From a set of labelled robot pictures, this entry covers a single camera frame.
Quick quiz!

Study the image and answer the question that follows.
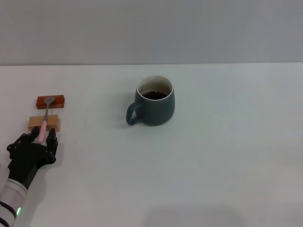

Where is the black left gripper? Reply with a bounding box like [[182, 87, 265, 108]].
[[6, 126, 59, 190]]

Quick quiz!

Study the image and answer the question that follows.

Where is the pink handled metal spoon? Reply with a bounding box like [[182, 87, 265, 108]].
[[37, 96, 56, 143]]

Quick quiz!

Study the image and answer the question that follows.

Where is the dark grey ceramic mug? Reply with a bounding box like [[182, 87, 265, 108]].
[[125, 75, 176, 127]]

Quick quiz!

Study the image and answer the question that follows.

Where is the light wooden spoon rest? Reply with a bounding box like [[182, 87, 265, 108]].
[[27, 114, 61, 133]]

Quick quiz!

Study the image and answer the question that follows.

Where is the red-brown wooden block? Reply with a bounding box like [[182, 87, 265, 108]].
[[36, 95, 66, 110]]

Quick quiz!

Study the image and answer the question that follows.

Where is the dark coffee liquid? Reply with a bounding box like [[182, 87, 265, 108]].
[[141, 91, 169, 100]]

